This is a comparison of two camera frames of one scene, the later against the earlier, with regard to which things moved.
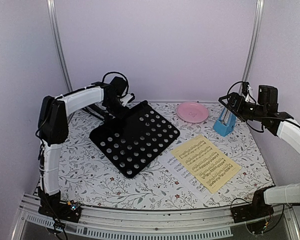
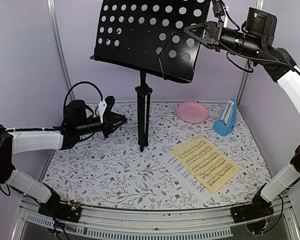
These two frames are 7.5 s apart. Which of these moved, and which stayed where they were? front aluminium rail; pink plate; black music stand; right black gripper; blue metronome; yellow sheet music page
Moved: black music stand; right black gripper
Stayed: yellow sheet music page; front aluminium rail; blue metronome; pink plate
